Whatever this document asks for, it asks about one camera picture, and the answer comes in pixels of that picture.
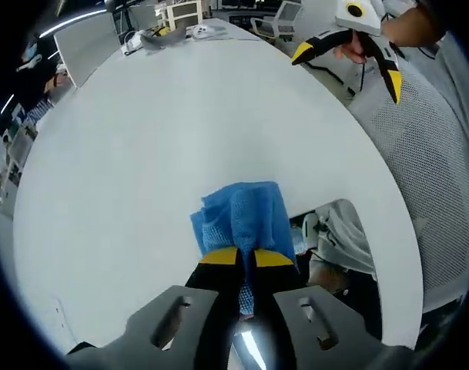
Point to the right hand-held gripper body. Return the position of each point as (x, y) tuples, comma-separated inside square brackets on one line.
[(359, 15)]

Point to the ceiling light strip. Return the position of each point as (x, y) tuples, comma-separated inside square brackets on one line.
[(70, 24)]

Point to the white mesh office chair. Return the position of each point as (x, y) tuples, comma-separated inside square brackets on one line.
[(423, 154)]

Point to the grey curved tool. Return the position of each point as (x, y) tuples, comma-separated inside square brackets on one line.
[(161, 39)]

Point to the grey desk partition panel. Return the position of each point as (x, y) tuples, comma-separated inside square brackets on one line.
[(88, 52)]

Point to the blue cleaning cloth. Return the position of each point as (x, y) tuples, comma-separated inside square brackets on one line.
[(253, 216)]

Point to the person's right hand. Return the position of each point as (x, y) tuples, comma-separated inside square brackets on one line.
[(351, 50)]

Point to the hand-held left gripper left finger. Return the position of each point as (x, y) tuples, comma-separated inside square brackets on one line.
[(161, 331)]

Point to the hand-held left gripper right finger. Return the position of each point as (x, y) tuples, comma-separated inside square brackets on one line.
[(319, 339)]

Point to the white power strip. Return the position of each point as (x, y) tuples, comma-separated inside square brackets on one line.
[(132, 43)]

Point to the beige framed box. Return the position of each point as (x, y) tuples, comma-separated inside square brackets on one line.
[(186, 12)]

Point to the white round device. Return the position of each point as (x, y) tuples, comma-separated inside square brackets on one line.
[(202, 31)]

